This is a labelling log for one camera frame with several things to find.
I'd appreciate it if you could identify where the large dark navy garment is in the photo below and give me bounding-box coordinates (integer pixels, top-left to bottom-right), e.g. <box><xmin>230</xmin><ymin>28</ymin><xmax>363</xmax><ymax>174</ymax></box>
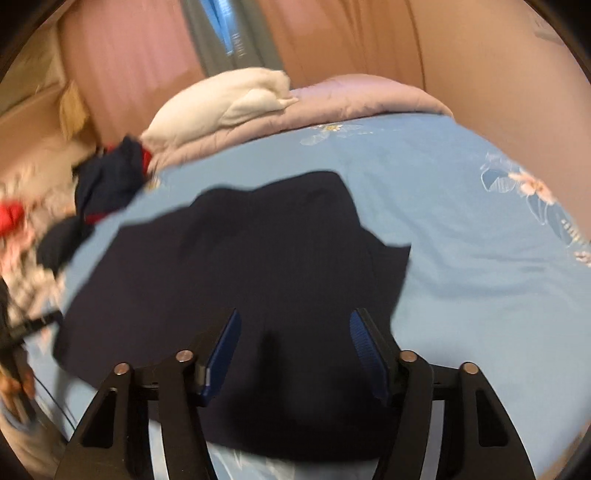
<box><xmin>54</xmin><ymin>172</ymin><xmax>410</xmax><ymax>463</ymax></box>

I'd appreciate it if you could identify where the fuzzy white sleeve forearm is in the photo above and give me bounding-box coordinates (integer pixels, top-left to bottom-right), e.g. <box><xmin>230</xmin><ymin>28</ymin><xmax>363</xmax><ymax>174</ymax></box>
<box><xmin>1</xmin><ymin>403</ymin><xmax>66</xmax><ymax>479</ymax></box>

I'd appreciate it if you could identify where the plaid checkered clothes pile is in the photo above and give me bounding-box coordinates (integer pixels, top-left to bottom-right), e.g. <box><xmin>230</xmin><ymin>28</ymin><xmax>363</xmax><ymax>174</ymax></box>
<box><xmin>1</xmin><ymin>166</ymin><xmax>76</xmax><ymax>324</ymax></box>

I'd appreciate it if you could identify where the person's left hand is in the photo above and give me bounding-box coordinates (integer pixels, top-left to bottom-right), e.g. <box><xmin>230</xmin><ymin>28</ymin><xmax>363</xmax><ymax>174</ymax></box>
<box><xmin>0</xmin><ymin>365</ymin><xmax>35</xmax><ymax>423</ymax></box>

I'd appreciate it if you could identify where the dark navy folded cloth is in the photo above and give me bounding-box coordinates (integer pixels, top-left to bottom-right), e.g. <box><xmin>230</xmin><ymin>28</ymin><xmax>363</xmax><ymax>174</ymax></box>
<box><xmin>36</xmin><ymin>215</ymin><xmax>94</xmax><ymax>275</ymax></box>

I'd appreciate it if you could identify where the red garment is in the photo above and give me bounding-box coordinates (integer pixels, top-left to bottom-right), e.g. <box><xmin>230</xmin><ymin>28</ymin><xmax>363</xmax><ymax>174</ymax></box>
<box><xmin>0</xmin><ymin>200</ymin><xmax>25</xmax><ymax>237</ymax></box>

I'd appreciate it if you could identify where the navy and red jacket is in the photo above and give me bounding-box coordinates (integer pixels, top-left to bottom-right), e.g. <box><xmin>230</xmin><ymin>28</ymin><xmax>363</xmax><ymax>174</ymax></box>
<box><xmin>72</xmin><ymin>136</ymin><xmax>152</xmax><ymax>225</ymax></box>

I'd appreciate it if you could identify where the yellow straw hanging item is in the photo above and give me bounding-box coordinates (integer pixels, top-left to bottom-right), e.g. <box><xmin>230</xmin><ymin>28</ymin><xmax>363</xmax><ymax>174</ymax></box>
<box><xmin>58</xmin><ymin>81</ymin><xmax>91</xmax><ymax>140</ymax></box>

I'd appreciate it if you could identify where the pink window curtain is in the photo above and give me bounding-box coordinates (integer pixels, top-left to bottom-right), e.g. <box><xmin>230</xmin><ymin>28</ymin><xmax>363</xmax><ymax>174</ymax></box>
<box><xmin>58</xmin><ymin>1</ymin><xmax>425</xmax><ymax>143</ymax></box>

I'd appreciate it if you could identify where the white folded blanket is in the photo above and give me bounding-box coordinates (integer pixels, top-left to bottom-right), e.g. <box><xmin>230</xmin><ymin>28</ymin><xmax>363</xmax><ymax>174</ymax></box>
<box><xmin>140</xmin><ymin>67</ymin><xmax>297</xmax><ymax>148</ymax></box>

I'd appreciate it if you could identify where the pink quilted comforter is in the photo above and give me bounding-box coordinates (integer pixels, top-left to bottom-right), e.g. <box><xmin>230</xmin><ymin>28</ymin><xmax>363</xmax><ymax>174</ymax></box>
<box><xmin>144</xmin><ymin>74</ymin><xmax>453</xmax><ymax>174</ymax></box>

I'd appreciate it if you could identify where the white wall shelf unit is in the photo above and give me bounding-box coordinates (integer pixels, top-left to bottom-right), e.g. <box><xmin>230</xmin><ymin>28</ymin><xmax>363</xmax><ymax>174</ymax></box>
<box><xmin>1</xmin><ymin>25</ymin><xmax>68</xmax><ymax>137</ymax></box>

